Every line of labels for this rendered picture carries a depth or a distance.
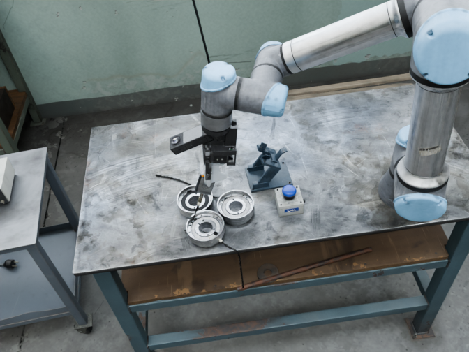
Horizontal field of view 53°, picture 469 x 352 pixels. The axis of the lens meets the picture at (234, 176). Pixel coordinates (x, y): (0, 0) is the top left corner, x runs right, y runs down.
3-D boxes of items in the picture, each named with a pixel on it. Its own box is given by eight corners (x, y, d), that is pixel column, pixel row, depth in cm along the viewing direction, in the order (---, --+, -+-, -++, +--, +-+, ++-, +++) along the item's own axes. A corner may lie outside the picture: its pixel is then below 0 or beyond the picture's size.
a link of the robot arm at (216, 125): (201, 119, 108) (199, 97, 114) (201, 134, 112) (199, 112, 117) (234, 119, 109) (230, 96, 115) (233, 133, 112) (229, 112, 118)
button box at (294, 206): (279, 217, 135) (279, 206, 131) (274, 198, 139) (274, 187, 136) (307, 213, 135) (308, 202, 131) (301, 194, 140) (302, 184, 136)
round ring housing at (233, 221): (262, 211, 136) (262, 202, 133) (236, 233, 132) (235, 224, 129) (236, 193, 142) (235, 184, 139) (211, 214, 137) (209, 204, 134)
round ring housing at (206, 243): (180, 235, 133) (178, 226, 130) (206, 213, 138) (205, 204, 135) (206, 256, 127) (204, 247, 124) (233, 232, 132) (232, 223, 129)
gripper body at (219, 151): (235, 167, 121) (238, 133, 112) (201, 169, 120) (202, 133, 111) (232, 147, 126) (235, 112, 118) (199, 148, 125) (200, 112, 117)
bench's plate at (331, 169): (74, 277, 128) (72, 273, 127) (93, 131, 169) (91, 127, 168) (507, 216, 132) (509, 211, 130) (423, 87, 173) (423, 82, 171)
